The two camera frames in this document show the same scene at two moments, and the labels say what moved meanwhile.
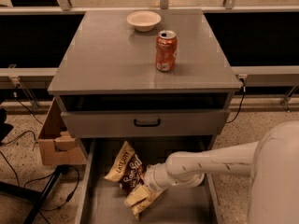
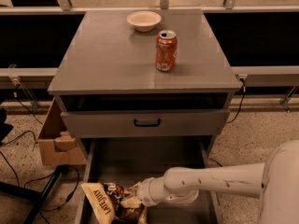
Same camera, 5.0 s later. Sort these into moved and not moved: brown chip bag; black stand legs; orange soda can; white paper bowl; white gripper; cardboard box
Moved: brown chip bag; white gripper
Not moved: cardboard box; orange soda can; black stand legs; white paper bowl
